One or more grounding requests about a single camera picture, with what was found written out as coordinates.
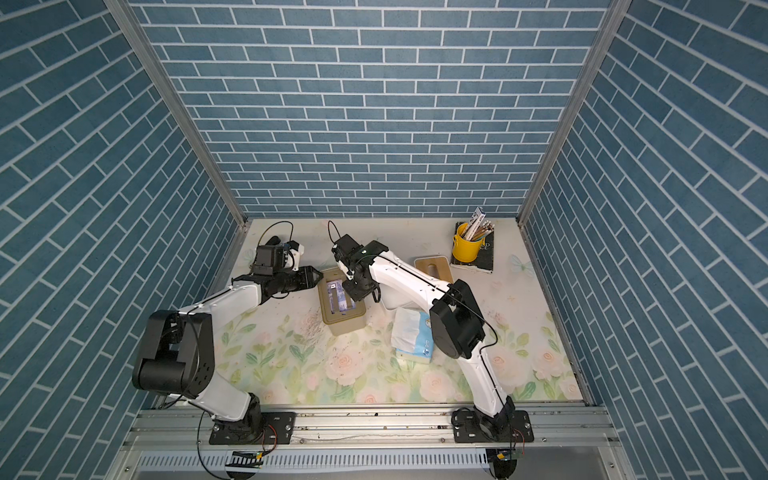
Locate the purple tissue paper pack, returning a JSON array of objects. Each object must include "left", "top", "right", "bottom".
[{"left": 327, "top": 280, "right": 356, "bottom": 314}]

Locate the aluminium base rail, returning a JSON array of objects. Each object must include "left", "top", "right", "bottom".
[{"left": 107, "top": 403, "right": 634, "bottom": 479}]

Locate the blue white tissue pack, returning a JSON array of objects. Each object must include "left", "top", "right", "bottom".
[{"left": 391, "top": 308, "right": 435, "bottom": 364}]

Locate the floral table mat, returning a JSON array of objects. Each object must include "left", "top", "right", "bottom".
[{"left": 215, "top": 219, "right": 582, "bottom": 405}]

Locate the white box wooden lid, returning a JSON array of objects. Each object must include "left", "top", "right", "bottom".
[{"left": 413, "top": 256, "right": 453, "bottom": 283}]

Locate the white tissue box base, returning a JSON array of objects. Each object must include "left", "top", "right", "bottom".
[{"left": 379, "top": 283, "right": 411, "bottom": 310}]

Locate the yellow pen cup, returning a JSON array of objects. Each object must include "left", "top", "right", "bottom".
[{"left": 452, "top": 222, "right": 485, "bottom": 264}]

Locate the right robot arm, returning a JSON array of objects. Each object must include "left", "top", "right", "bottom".
[{"left": 332, "top": 235, "right": 534, "bottom": 445}]

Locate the black book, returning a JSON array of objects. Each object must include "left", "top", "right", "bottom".
[{"left": 450, "top": 233, "right": 494, "bottom": 273}]

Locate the beige black stapler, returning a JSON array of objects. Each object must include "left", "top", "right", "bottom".
[{"left": 263, "top": 235, "right": 282, "bottom": 248}]

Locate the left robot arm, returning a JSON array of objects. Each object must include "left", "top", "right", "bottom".
[{"left": 132, "top": 236, "right": 323, "bottom": 445}]

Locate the beige tissue box lid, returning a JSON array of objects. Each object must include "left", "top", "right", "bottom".
[{"left": 316, "top": 266, "right": 367, "bottom": 325}]

